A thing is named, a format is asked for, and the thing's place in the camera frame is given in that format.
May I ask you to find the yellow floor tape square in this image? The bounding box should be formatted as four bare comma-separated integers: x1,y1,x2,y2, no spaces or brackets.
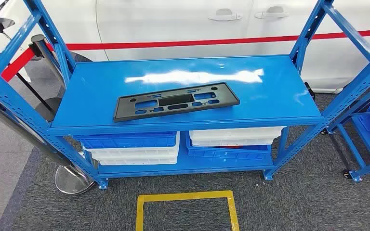
135,190,240,231

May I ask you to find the white plastic crate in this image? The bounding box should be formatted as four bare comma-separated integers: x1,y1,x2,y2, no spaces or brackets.
82,132,181,158
94,155,179,166
188,126,285,147

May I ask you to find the chrome base stanchion post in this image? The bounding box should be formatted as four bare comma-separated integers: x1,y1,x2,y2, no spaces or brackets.
0,89,97,196

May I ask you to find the black plastic plate panel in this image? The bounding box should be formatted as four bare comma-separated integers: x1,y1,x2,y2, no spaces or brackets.
113,82,240,123

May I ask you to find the white car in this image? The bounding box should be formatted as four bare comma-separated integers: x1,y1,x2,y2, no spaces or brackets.
0,0,370,94

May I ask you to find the black capped stanchion post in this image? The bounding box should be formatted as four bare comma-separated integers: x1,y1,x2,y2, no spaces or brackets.
28,34,69,87

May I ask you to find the blue wheeled shelf rack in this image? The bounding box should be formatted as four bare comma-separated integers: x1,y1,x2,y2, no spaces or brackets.
320,81,370,183

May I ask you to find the black ribbed wheel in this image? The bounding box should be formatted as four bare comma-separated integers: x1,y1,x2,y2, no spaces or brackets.
304,81,316,102

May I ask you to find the blue steel shelf rack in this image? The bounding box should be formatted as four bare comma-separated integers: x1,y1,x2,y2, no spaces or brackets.
0,0,370,191

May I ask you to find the red barrier belt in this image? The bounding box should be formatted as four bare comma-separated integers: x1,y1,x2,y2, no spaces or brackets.
0,28,370,82

